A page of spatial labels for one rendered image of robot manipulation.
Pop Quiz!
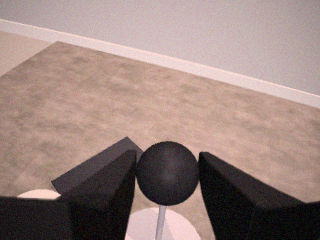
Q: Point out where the grey flat rectangular block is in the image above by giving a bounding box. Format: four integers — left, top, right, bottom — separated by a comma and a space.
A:
51, 136, 144, 195

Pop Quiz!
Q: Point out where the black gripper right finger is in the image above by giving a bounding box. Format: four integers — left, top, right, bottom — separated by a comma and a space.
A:
198, 152, 320, 240

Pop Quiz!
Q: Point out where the white cylinder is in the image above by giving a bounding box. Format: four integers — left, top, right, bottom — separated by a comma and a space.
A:
17, 189, 60, 199

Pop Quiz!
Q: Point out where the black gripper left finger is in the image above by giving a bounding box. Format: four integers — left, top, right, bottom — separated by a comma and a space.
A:
0, 150, 137, 240

